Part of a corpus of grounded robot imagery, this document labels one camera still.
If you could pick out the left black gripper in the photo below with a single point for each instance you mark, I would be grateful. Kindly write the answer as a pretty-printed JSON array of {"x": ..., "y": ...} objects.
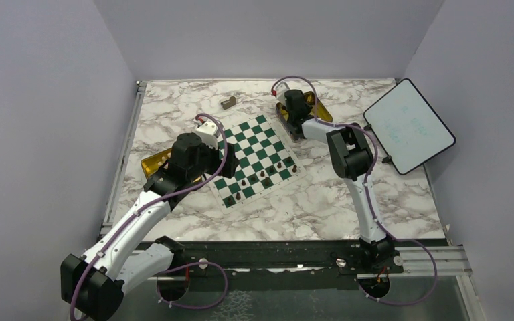
[{"x": 218, "y": 164}]

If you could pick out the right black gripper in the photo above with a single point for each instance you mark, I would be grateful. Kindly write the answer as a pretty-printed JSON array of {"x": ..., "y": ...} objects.
[{"x": 307, "y": 108}]

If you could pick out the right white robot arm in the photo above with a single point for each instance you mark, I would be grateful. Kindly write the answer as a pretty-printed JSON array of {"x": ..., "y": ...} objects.
[{"x": 352, "y": 160}]

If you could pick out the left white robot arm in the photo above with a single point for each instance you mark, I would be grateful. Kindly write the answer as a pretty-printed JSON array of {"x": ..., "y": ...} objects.
[{"x": 96, "y": 282}]

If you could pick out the gold tin with dark pieces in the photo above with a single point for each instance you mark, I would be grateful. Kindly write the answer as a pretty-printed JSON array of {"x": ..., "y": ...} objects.
[{"x": 319, "y": 111}]

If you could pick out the green white chess board mat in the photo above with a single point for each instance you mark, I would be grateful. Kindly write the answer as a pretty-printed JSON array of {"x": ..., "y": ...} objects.
[{"x": 258, "y": 146}]

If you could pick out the gold tin with white pieces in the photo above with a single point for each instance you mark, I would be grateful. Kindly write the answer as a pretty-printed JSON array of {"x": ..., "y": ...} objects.
[{"x": 156, "y": 167}]

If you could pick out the small grey tan clip device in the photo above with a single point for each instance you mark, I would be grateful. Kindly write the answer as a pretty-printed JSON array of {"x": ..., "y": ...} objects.
[{"x": 228, "y": 103}]

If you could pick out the small whiteboard tablet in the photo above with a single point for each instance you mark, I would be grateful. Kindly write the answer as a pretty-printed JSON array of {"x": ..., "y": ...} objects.
[{"x": 407, "y": 127}]

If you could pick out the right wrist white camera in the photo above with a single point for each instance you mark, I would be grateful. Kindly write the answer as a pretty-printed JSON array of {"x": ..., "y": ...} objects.
[{"x": 279, "y": 90}]

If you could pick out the wrist white camera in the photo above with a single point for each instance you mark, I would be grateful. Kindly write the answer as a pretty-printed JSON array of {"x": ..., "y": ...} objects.
[
  {"x": 207, "y": 130},
  {"x": 279, "y": 90}
]

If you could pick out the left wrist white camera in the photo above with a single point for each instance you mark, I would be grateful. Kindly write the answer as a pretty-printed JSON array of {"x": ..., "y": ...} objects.
[{"x": 207, "y": 130}]

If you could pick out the black metal base frame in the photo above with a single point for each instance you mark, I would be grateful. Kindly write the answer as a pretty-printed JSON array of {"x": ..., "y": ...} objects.
[{"x": 300, "y": 265}]

